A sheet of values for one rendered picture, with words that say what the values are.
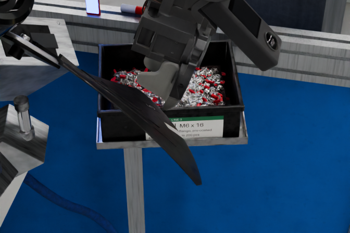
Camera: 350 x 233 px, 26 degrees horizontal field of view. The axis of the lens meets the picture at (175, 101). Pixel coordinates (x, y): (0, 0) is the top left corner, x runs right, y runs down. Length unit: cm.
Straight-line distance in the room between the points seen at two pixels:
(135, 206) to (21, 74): 45
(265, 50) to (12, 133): 35
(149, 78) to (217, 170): 65
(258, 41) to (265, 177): 70
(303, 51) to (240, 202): 42
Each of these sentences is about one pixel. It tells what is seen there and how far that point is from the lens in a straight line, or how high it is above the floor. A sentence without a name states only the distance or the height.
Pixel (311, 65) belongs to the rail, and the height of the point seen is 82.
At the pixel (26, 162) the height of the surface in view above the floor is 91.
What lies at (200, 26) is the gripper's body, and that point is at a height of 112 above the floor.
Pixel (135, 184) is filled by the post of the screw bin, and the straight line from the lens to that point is 134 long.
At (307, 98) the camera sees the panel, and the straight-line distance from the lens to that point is 138.
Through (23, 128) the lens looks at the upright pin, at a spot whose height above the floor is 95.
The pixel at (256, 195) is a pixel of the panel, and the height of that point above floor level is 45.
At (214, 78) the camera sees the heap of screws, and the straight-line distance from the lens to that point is 122.
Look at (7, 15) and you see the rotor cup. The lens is 77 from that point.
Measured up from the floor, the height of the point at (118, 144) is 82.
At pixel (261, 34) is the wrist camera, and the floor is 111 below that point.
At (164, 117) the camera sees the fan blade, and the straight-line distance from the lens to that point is 101.
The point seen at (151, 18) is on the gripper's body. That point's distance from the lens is 85.
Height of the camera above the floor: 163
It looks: 42 degrees down
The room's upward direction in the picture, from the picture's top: straight up
